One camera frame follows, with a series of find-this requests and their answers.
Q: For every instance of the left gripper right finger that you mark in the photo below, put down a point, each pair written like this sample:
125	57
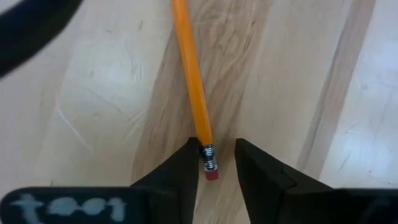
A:
261	180

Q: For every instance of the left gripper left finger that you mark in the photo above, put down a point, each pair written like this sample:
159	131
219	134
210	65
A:
174	174

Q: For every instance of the yellow pencil pink eraser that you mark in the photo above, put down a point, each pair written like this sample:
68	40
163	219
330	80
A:
192	77

